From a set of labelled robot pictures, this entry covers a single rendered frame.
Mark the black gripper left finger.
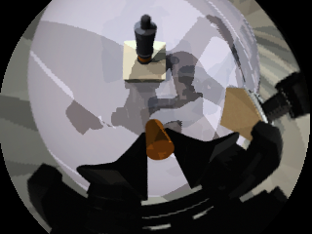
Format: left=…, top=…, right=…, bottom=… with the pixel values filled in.
left=75, top=133, right=148, bottom=202

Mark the black marker with orange band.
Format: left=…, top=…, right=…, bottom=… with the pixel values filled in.
left=133, top=15, right=157, bottom=63

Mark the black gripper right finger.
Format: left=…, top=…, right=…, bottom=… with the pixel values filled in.
left=165, top=129, right=239, bottom=188

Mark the orange-brown cylinder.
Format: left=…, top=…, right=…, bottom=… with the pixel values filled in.
left=145, top=120, right=175, bottom=160

